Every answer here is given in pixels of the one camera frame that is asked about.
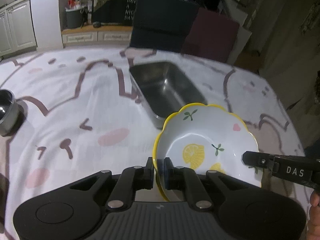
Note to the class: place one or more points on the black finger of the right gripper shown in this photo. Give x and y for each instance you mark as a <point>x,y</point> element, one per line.
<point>299,170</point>

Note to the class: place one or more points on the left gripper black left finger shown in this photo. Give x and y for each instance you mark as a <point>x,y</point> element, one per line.
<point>130,181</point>

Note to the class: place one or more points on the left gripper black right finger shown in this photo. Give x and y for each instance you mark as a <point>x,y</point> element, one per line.
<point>188,182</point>

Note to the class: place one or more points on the white lemon-pattern scalloped bowl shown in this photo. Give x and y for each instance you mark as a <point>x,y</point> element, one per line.
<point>205,137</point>

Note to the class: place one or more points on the person's right hand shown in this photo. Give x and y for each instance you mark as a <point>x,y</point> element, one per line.
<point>313,232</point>

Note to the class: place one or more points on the white cartoon-print tablecloth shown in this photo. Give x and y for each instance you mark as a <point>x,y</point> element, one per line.
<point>82,116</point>

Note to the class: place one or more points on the large rectangular steel tray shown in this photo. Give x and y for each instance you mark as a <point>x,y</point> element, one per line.
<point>163,88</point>

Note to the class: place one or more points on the round steel bowl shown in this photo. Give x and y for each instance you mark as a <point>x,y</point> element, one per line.
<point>10,113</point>

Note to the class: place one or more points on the maroon chair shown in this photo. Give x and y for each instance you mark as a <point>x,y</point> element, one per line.
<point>212,36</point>

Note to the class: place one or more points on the white low cabinet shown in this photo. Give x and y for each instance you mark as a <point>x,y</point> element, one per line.
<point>106,34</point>

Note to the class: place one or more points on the dark teal chair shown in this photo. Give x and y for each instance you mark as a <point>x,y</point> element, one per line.
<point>162,24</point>

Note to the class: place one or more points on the grey trash bin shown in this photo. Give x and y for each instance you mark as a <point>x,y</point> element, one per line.
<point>74,17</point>

